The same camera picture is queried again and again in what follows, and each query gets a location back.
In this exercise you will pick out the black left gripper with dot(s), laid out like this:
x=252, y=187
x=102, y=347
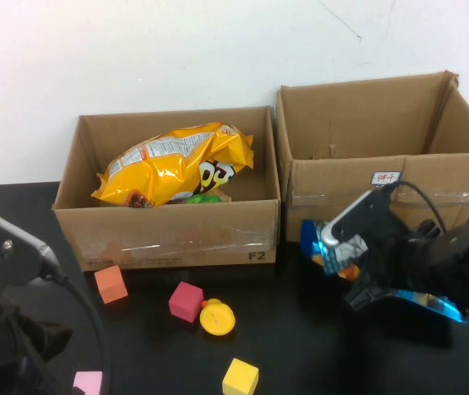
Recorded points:
x=8, y=349

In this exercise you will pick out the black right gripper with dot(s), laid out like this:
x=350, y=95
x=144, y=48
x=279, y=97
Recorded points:
x=391, y=255

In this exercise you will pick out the blue Vikar shrimp chip bag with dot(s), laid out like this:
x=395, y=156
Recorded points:
x=321, y=247

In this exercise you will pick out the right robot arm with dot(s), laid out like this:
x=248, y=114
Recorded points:
x=461, y=263

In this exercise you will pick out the green snack packet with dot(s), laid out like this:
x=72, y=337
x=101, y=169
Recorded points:
x=202, y=199

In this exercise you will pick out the pink foam cube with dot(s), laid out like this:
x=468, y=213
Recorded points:
x=90, y=382

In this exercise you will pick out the white blue-bordered label sticker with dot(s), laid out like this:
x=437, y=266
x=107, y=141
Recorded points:
x=384, y=177

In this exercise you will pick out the orange foam cube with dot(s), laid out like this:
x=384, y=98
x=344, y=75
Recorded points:
x=111, y=286

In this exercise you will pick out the yellow foam cube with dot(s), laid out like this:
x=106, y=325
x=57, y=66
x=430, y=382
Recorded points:
x=239, y=377

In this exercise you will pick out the yellow rubber duck toy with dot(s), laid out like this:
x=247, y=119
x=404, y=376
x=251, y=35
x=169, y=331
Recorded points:
x=217, y=319

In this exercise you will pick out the cardboard box with white label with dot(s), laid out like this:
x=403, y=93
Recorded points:
x=341, y=144

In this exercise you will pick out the magenta foam cube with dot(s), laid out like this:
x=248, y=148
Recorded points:
x=184, y=302

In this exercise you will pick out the cardboard box printed F2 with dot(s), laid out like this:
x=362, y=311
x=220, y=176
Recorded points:
x=168, y=238

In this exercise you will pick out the yellow chip bag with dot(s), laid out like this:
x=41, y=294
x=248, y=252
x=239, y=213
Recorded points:
x=164, y=173

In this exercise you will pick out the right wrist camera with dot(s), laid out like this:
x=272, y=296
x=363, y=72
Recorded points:
x=358, y=216

